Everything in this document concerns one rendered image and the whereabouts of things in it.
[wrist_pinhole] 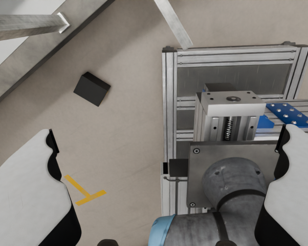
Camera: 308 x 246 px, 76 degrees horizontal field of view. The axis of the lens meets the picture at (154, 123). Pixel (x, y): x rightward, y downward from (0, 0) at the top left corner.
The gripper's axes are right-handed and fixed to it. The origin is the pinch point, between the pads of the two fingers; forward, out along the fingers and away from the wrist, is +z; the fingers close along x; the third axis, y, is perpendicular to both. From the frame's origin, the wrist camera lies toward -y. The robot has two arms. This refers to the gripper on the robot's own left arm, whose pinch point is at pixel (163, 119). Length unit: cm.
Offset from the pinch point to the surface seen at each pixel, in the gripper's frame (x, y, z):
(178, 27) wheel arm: 4.6, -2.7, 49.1
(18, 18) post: -31.9, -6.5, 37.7
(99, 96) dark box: -46, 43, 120
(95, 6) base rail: -21, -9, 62
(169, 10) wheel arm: 2.1, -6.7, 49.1
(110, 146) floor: -48, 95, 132
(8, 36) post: -32.5, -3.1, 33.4
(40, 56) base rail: -44, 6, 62
